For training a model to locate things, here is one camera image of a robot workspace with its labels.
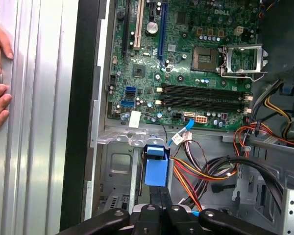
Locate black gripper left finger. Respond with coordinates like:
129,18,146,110
61,186,162,235

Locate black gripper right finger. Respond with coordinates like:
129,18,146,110
160,186,277,235

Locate orange red power wire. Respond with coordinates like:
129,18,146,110
171,156,238,214

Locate hard disk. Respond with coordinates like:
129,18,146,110
138,143,172,196

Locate grey metal disk bay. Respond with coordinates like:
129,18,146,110
97,127,173,235

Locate person's left hand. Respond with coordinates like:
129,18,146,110
0,21,14,75

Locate white paper sticker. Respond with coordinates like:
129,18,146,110
128,110,141,128

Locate black RAM slot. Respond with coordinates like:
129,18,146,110
161,82,247,91
161,95,250,103
161,100,252,111
161,88,248,96

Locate black open PC case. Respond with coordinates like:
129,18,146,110
60,0,294,235

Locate black square chipset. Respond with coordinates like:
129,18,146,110
132,64,147,78

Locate metal locking lever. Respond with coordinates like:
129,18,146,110
220,70,268,82

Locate green motherboard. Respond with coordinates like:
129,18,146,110
106,0,260,130

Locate CPU socket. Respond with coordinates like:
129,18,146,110
191,45,221,73

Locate metal socket cover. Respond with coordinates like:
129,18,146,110
220,43,269,75

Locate blue expansion slot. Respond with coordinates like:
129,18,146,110
158,0,169,69

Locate black expansion slot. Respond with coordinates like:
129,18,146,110
122,0,130,57

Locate silver coin battery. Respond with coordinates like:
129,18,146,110
146,21,160,35

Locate white expansion slot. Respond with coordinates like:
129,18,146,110
134,0,146,48

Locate grey power supply unit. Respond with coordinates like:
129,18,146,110
258,0,294,71

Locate thin wires with white plug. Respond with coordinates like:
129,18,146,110
178,131,208,173

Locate thick black cable bundle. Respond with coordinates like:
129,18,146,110
200,156,285,214

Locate short blue board wire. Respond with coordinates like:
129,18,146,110
168,117,196,148

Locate red orange wire harness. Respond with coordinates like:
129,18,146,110
232,121,294,158

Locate yellow black power wire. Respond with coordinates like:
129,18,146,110
249,79,294,145

